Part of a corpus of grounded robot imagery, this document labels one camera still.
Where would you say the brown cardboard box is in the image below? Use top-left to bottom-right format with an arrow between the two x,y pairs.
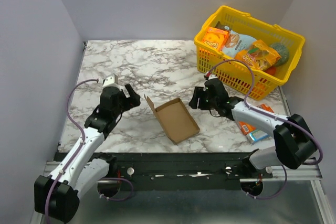
144,95 -> 200,145

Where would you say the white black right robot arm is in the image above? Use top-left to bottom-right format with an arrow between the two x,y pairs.
189,78 -> 318,178

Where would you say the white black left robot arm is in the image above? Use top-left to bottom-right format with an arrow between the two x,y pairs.
34,84 -> 141,223

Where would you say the orange small box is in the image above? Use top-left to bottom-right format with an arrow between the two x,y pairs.
236,104 -> 274,135

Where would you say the blue white small box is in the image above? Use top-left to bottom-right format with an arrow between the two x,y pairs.
246,130 -> 269,144

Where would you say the orange snack box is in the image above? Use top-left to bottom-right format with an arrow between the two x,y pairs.
202,27 -> 229,51

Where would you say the orange candy bag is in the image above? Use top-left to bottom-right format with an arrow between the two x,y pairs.
235,40 -> 280,71

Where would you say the light blue snack bag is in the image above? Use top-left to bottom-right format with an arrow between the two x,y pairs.
222,26 -> 257,58

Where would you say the orange round item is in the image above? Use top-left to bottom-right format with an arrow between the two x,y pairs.
265,66 -> 277,76

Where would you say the yellow plastic basket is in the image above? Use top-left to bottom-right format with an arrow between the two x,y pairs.
194,6 -> 305,101

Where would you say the green steel scouring pad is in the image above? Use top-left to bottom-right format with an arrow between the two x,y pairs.
269,42 -> 289,67

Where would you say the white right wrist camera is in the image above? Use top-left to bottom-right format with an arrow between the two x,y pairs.
204,71 -> 217,80

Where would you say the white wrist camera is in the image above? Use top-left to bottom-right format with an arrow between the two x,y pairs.
204,71 -> 217,80
102,74 -> 119,88

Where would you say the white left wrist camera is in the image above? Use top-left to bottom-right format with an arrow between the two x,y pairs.
102,74 -> 119,88

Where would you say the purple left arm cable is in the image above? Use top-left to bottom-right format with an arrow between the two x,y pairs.
44,78 -> 134,224

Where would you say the aluminium rail frame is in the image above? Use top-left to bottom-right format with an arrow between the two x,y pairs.
32,157 -> 335,223

